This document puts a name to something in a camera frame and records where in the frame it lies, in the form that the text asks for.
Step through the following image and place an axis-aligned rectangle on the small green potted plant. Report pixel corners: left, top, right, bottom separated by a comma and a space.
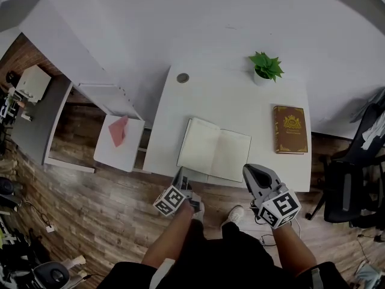
248, 51, 285, 87

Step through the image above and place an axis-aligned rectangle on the light blue bag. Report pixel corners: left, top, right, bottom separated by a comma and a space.
354, 260, 383, 289

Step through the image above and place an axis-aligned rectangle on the grey cloth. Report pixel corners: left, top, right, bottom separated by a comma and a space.
350, 87, 385, 151

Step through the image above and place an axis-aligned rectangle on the white wire rack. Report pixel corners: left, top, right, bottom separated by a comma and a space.
0, 85, 20, 126

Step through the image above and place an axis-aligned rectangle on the person's right white shoe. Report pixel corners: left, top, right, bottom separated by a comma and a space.
221, 205, 245, 227

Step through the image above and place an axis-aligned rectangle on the person's white shoe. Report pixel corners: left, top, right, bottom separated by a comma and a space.
221, 205, 245, 227
192, 202, 206, 222

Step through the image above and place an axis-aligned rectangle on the person's black clothing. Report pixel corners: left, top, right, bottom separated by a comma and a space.
95, 220, 356, 289

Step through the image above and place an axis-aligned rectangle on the person's left white shoe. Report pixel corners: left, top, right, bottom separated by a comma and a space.
192, 202, 206, 222

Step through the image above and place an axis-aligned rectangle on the blue notebook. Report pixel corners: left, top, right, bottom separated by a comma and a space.
176, 117, 253, 184

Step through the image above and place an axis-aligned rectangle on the cream box appliance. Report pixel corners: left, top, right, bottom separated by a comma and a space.
14, 64, 53, 104

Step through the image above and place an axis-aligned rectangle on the white floor cable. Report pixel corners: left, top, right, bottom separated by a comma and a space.
292, 217, 302, 240

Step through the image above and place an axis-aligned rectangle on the white desk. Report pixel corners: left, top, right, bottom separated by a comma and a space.
142, 64, 313, 193

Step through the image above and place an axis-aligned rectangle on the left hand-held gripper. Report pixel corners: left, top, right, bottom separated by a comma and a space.
152, 166, 201, 217

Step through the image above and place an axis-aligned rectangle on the black round device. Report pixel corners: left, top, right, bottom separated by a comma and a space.
0, 176, 23, 205

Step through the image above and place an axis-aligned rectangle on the dark grey white-framed table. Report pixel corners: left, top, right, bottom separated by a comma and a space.
10, 73, 96, 175

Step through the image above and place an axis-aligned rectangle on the white shoulder strap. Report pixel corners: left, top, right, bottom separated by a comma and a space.
148, 258, 176, 289

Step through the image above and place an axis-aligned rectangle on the person's left forearm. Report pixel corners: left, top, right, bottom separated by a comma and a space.
141, 204, 196, 268

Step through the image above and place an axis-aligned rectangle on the person's right forearm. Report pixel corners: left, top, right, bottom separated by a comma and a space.
271, 221, 318, 274

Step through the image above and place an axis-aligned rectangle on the grey round device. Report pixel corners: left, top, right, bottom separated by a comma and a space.
32, 261, 71, 289

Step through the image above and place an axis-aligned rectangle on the brown hardcover book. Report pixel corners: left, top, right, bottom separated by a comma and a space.
273, 105, 310, 155

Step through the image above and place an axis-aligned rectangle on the black office chair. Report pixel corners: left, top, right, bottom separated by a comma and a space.
306, 87, 385, 230

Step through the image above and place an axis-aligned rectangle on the red paper sheet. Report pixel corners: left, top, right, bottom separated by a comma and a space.
108, 114, 130, 148

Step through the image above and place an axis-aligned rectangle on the grey shoulder strap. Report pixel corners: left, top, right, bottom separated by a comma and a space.
310, 266, 325, 289

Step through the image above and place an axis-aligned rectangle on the white folding chair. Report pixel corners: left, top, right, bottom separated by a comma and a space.
73, 82, 152, 174

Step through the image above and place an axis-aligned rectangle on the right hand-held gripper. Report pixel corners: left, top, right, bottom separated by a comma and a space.
242, 164, 302, 230

